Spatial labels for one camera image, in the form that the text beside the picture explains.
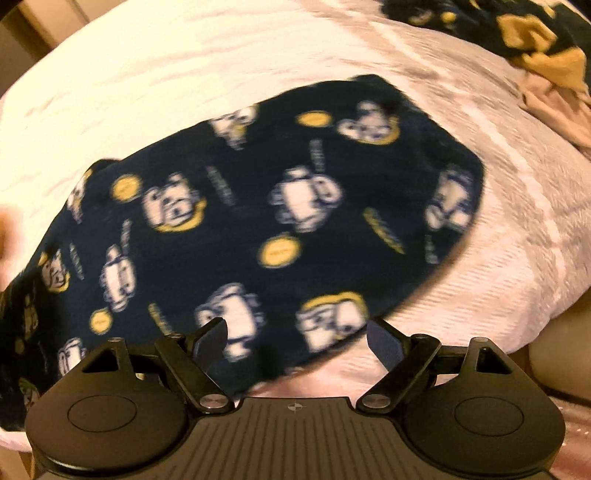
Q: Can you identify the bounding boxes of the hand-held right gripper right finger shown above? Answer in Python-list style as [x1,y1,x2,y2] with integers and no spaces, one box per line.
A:
[358,318,512,412]

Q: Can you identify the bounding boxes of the pink and grey striped bedspread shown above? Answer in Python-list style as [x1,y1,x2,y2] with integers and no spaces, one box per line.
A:
[0,0,591,455]

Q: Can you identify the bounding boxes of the beige garment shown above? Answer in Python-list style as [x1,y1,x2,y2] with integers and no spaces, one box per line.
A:
[519,74,591,151]

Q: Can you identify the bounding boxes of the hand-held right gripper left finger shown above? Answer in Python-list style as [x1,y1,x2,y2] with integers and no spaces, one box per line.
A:
[81,318,232,412]

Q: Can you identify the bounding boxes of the pink patterned curtain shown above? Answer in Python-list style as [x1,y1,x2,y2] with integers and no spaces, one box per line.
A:
[547,399,591,480]

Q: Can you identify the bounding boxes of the navy printed fleece pants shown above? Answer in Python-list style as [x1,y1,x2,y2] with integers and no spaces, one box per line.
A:
[0,74,486,433]

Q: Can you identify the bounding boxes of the navy printed yellow-lined fleece top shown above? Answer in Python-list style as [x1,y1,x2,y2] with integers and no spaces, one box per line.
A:
[379,0,591,91]

